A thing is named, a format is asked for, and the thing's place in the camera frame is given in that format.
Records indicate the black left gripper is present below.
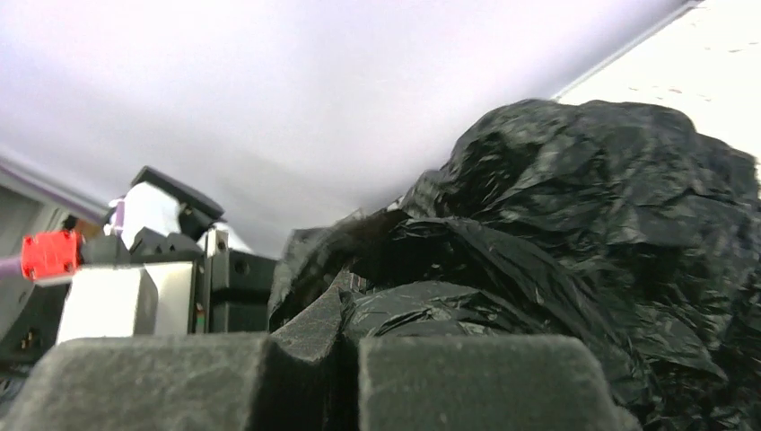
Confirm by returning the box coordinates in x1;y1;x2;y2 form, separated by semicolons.
189;228;276;333

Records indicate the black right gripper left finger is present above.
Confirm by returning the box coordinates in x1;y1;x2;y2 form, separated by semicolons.
1;286;341;430

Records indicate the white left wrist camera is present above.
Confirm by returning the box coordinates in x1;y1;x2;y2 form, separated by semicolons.
19;230;203;343

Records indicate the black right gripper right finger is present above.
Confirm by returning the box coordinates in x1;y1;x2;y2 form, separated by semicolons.
358;336;640;431

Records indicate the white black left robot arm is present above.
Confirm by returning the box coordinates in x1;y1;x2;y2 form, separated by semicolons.
1;166;275;380

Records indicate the black plastic trash bag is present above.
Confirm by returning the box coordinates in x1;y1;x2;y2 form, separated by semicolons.
268;100;760;430

